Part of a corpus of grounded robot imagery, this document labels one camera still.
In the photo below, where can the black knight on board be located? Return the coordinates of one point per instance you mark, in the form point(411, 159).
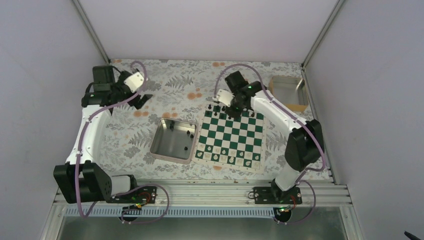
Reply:
point(217, 108)

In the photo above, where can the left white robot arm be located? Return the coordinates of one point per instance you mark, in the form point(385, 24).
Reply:
point(81, 179)

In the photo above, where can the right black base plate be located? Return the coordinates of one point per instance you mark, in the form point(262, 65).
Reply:
point(272, 196)

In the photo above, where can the pink metal tray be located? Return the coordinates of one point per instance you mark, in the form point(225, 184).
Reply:
point(168, 145)

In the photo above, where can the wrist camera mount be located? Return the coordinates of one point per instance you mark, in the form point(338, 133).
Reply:
point(134, 81)
point(223, 97)

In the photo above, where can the green white chessboard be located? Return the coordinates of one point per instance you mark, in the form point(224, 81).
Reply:
point(243, 139)

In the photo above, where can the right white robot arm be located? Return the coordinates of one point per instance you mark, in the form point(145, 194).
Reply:
point(305, 142)

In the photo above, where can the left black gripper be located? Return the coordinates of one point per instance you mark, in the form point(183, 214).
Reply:
point(133, 102)

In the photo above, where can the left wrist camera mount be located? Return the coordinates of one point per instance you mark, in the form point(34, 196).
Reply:
point(134, 81)

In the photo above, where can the floral tablecloth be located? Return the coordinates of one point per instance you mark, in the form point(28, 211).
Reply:
point(180, 90)

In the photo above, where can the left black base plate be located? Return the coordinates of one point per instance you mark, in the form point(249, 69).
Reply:
point(145, 195)

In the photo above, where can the yellow metal tray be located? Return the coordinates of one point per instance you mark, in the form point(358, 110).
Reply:
point(290, 91)

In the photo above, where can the aluminium corner post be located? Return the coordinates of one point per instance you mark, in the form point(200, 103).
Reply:
point(323, 32)
point(90, 30)

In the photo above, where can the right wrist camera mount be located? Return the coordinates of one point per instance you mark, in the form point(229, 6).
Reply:
point(223, 97)

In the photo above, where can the right aluminium corner post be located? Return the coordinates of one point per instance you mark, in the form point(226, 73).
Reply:
point(323, 32)

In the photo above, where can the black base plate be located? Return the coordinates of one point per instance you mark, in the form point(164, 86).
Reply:
point(272, 196)
point(145, 195)

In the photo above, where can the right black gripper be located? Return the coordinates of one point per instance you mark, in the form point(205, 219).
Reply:
point(234, 114)

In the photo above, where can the aluminium rail frame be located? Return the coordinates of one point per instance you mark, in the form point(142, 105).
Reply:
point(212, 210)

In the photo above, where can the left aluminium corner post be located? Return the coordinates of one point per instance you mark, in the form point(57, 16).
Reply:
point(90, 30)

